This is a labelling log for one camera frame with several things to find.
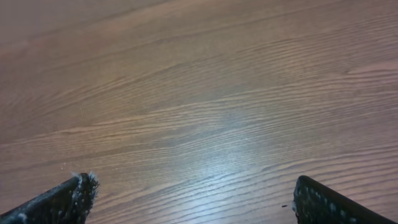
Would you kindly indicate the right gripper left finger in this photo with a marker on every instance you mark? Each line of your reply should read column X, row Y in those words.
column 68, row 203

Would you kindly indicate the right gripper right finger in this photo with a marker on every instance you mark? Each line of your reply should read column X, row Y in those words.
column 315, row 203

